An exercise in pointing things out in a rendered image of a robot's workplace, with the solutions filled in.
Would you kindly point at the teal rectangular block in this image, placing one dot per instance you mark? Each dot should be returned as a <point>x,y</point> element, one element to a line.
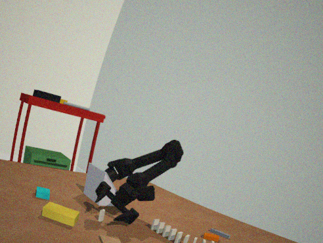
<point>43,193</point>

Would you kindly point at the yellow flat block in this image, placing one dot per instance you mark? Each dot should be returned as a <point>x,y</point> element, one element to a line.
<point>60,213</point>

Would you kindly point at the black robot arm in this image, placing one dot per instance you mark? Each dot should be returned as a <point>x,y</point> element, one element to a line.
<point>136,184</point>

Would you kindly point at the orange flat block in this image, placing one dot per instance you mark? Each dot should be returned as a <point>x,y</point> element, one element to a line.
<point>211,237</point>

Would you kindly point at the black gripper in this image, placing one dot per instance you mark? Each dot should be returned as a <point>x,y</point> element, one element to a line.
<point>118,201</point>

